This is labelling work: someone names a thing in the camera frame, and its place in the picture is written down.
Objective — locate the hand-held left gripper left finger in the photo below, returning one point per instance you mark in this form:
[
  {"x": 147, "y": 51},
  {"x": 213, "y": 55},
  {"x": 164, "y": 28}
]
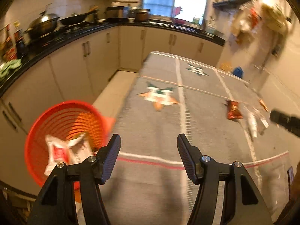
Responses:
[{"x": 110, "y": 159}]

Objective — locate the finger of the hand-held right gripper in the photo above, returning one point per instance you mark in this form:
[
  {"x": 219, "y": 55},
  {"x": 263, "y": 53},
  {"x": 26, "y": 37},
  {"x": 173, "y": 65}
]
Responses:
[
  {"x": 290, "y": 178},
  {"x": 283, "y": 121}
]

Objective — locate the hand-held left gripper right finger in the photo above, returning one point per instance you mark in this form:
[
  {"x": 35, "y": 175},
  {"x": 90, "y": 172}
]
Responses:
[{"x": 187, "y": 159}]

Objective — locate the white medicine box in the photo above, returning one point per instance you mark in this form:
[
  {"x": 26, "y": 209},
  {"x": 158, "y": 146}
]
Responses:
[{"x": 79, "y": 148}]

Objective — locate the white package with red label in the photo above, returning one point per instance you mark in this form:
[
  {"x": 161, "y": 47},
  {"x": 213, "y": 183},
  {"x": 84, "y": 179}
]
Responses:
[{"x": 55, "y": 150}]

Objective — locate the red plastic basket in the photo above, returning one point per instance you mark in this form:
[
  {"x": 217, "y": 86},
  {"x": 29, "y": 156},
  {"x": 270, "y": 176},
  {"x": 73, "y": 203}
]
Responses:
[{"x": 58, "y": 121}]

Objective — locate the small white box dark print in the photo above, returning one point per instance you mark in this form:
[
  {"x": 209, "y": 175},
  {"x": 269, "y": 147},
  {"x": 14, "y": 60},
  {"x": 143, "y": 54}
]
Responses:
[{"x": 263, "y": 123}]

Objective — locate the orange crumpled wrapper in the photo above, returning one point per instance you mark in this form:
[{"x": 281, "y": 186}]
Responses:
[{"x": 263, "y": 104}]

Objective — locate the clear plastic wrappers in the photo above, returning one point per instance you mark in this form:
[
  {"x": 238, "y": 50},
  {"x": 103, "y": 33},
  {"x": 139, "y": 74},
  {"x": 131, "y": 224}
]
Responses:
[{"x": 257, "y": 113}]

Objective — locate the small white bottle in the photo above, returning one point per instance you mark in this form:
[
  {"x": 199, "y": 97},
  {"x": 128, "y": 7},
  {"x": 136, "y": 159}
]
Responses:
[{"x": 252, "y": 126}]

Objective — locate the grey star print tablecloth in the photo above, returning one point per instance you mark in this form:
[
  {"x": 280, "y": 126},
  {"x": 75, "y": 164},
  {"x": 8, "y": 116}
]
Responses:
[{"x": 152, "y": 126}]

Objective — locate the dark red snack packet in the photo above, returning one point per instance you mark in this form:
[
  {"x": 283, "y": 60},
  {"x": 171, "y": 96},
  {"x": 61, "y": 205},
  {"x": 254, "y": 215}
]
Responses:
[{"x": 233, "y": 110}]

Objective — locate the blue plastic bag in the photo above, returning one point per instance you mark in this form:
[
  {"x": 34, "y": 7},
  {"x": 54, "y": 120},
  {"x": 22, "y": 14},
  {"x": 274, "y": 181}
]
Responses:
[{"x": 238, "y": 72}]

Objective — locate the yellow plastic bag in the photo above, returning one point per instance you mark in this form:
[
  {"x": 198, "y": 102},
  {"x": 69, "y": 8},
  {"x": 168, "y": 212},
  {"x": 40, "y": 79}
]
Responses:
[{"x": 226, "y": 66}]

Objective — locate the lower kitchen cabinets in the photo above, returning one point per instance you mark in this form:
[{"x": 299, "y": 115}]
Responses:
[{"x": 70, "y": 70}]

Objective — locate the hanging plastic bags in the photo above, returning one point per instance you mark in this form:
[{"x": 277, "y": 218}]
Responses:
[{"x": 269, "y": 18}]

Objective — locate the green cloth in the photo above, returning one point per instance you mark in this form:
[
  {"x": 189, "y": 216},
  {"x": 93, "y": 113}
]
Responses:
[{"x": 9, "y": 68}]

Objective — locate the black kitchen countertop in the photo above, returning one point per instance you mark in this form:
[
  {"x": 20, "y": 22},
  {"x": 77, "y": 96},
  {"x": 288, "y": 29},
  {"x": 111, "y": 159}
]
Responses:
[{"x": 159, "y": 24}]

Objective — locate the dark sauce bottle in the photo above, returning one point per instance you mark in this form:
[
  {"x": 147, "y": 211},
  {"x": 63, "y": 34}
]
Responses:
[{"x": 21, "y": 46}]

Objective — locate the black frying pan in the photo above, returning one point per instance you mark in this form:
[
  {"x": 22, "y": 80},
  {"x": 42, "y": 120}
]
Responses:
[{"x": 75, "y": 18}]

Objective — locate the red item on faucet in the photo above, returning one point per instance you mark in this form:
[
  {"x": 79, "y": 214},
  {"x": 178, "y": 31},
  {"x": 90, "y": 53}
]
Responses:
[{"x": 177, "y": 10}]

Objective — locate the red label sauce bottle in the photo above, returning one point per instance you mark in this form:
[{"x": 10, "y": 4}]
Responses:
[{"x": 10, "y": 46}]

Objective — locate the steel wok with lid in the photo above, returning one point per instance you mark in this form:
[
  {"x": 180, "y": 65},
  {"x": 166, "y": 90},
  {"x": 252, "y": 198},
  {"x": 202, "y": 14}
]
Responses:
[{"x": 43, "y": 24}]

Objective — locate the dark wall rack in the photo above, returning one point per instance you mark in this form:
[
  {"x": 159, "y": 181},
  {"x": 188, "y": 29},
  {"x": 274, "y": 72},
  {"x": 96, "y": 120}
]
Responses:
[{"x": 232, "y": 1}]

